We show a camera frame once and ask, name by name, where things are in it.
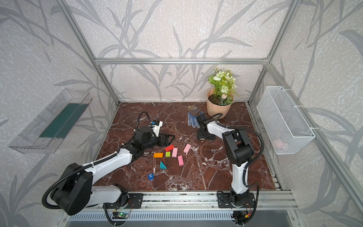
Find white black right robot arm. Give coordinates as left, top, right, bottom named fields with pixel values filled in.
left=197, top=114, right=259, bottom=208

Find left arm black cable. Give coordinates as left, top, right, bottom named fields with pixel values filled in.
left=42, top=111, right=152, bottom=211

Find pink object in basket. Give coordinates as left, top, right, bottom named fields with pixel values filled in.
left=272, top=139, right=288, bottom=150

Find clear plastic wall tray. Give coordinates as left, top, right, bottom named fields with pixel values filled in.
left=9, top=89, right=92, bottom=154

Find white wire mesh basket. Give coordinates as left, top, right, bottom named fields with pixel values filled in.
left=257, top=86, right=315, bottom=155

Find brown plastic slotted scoop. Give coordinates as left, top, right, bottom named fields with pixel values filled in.
left=187, top=105, right=202, bottom=116

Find blue letter cube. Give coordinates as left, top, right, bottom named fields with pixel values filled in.
left=148, top=173, right=155, bottom=180

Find red wood block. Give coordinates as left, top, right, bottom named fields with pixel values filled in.
left=165, top=144, right=175, bottom=152

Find peach ribbed flower pot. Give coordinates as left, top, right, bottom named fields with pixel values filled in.
left=207, top=89, right=232, bottom=119

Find pink block beside green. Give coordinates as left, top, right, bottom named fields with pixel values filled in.
left=172, top=148, right=178, bottom=158

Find blue dotted work glove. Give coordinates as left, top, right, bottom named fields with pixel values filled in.
left=188, top=110, right=206, bottom=128

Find green white artificial flowers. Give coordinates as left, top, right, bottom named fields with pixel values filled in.
left=208, top=67, right=237, bottom=106

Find pink block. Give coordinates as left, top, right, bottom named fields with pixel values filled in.
left=172, top=148, right=178, bottom=158
left=183, top=144, right=191, bottom=154
left=177, top=156, right=184, bottom=166

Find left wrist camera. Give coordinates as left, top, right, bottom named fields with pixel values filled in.
left=150, top=120, right=163, bottom=137

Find aluminium cage frame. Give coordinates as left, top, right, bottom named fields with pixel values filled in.
left=56, top=1, right=363, bottom=210

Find teal triangle wood block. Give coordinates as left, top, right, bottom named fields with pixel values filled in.
left=160, top=161, right=167, bottom=169

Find green circuit board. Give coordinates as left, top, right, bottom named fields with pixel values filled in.
left=112, top=211, right=129, bottom=219

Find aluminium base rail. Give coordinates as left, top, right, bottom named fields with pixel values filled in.
left=68, top=186, right=298, bottom=215

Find orange wood block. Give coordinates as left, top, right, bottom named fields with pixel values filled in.
left=153, top=153, right=164, bottom=158

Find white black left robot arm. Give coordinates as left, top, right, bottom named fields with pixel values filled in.
left=42, top=125, right=175, bottom=216

